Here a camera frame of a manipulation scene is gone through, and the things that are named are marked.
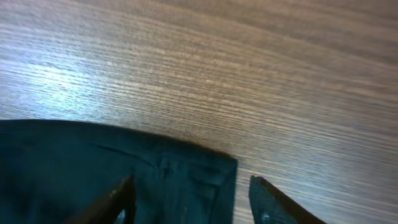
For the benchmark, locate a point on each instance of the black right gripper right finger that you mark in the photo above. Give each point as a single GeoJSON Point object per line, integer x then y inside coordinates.
{"type": "Point", "coordinates": [269, 205]}

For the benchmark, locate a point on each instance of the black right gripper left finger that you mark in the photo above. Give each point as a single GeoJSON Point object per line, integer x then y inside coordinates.
{"type": "Point", "coordinates": [116, 206]}

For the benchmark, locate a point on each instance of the black t-shirt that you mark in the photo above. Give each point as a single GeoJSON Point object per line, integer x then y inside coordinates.
{"type": "Point", "coordinates": [51, 170]}

